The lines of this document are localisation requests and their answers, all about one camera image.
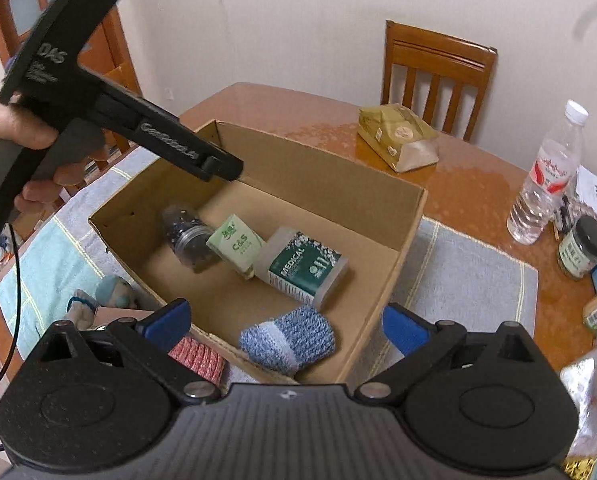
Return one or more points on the black lid jar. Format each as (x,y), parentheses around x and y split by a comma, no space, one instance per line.
(583,245)

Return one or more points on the clear jar dark contents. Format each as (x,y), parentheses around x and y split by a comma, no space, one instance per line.
(186,240)

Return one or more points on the grey teal table cloth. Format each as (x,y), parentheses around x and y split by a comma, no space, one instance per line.
(458,280)

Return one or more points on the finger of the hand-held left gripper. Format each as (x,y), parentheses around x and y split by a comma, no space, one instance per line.
(218,162)

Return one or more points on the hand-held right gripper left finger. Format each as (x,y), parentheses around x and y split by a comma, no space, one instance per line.
(164,324)

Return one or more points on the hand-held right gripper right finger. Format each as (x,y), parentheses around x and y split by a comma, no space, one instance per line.
(403,329)

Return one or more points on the wooden chair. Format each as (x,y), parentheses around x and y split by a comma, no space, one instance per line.
(438,55)

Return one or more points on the green white tissue pack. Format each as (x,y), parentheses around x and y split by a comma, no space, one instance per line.
(236,245)

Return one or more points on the white bottle green label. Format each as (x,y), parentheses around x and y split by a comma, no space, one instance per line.
(298,265)

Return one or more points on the blue knitted sock roll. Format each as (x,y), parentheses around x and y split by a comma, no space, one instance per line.
(288,337)

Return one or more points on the red knitted sock roll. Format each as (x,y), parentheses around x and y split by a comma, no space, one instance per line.
(198,360)

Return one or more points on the wooden door glass panes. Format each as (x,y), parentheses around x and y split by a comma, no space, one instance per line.
(121,60)

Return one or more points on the clear plastic water bottle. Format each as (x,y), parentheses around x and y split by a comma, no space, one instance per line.
(543,180)

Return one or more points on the silver foil bag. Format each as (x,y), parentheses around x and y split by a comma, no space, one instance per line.
(583,400)

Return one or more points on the yellow-green snack bag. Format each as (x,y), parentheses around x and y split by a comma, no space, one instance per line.
(398,135)

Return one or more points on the white blue striped sock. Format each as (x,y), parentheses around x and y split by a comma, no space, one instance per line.
(81,312)

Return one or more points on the cardboard box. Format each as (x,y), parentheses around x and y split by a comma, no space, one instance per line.
(303,180)

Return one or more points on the person's left hand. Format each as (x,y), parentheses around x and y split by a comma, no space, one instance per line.
(13,122)

